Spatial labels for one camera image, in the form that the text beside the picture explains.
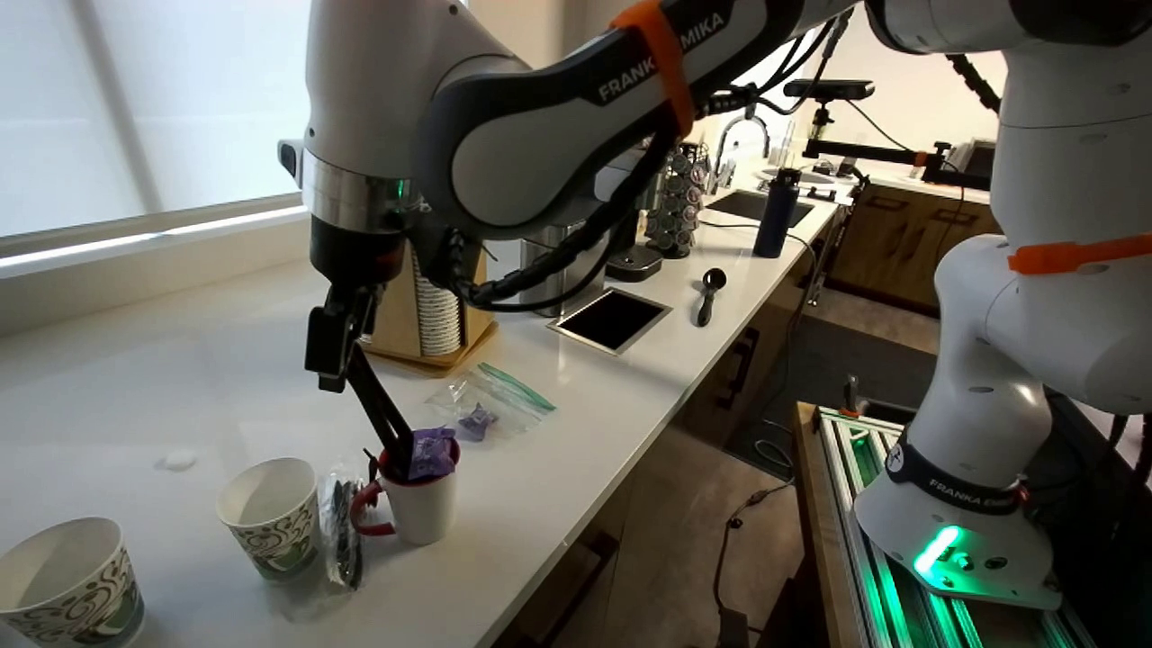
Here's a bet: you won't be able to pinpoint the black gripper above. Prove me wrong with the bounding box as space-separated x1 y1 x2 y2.
307 216 407 392

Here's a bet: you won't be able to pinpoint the black tongs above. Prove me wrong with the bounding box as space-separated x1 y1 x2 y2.
351 349 414 480

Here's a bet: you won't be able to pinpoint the wooden cup dispenser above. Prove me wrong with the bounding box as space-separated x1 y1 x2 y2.
363 251 497 372

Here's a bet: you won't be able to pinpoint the white cup red interior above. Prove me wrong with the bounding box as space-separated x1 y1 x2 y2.
352 428 461 548

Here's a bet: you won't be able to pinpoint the middle patterned paper cup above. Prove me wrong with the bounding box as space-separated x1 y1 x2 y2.
216 457 321 581

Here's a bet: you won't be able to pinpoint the patterned paper cup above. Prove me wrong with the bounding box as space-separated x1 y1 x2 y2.
216 457 321 581
0 518 143 648

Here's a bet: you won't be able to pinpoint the left patterned paper cup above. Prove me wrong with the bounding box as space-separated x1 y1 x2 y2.
0 518 143 648

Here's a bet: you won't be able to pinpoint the stack of paper cups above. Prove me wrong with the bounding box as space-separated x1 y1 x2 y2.
419 281 461 361

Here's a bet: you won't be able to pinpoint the small white lid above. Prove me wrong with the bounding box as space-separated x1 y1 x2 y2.
159 448 198 470

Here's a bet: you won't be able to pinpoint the coffee pod carousel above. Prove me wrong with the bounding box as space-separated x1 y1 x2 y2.
649 143 706 259

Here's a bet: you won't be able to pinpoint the black coffee scoop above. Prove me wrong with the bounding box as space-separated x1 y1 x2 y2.
696 268 729 329

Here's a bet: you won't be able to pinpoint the black tumbler bottle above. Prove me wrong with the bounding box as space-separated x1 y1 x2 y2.
754 169 798 259

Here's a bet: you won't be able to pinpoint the wooden cabinet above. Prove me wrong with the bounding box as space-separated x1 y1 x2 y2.
827 185 999 313

